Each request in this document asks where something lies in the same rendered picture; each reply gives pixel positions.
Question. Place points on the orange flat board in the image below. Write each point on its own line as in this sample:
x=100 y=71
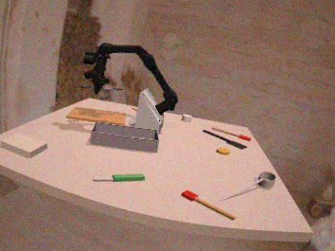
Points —
x=96 y=115

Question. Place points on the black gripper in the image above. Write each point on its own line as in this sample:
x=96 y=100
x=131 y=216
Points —
x=100 y=80

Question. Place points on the grey measuring scoop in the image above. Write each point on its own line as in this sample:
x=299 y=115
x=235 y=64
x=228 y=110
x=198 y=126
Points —
x=266 y=180

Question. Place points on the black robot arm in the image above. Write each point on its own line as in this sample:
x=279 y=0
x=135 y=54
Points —
x=148 y=60

